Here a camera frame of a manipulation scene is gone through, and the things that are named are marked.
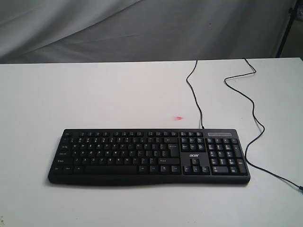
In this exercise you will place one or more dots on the grey backdrop cloth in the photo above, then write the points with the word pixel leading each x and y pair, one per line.
pixel 61 31

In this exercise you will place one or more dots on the black tripod stand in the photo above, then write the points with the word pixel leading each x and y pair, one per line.
pixel 292 15

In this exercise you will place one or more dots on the black acer keyboard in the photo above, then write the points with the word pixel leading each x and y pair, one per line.
pixel 148 156

